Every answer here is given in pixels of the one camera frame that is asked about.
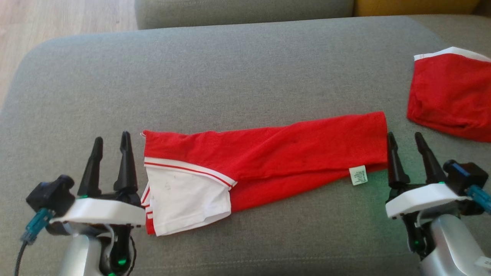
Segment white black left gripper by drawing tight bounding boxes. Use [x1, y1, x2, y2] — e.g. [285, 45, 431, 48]
[50, 131, 146, 227]

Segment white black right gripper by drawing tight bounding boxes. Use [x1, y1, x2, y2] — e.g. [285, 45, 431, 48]
[386, 132, 472, 219]

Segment black cable teal plug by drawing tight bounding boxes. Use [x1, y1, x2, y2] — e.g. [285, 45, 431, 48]
[466, 185, 491, 213]
[15, 209, 54, 276]

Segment red basketball jersey white sleeves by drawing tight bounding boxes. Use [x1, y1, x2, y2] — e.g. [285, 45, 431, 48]
[140, 111, 389, 236]

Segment red shorts white trim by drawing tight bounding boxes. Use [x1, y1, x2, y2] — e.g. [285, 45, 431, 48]
[407, 47, 491, 143]

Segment yellow cushion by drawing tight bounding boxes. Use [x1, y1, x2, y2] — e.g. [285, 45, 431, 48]
[354, 0, 482, 16]

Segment grey sofa back cushion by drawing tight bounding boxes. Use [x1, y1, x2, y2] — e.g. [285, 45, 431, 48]
[134, 0, 355, 30]

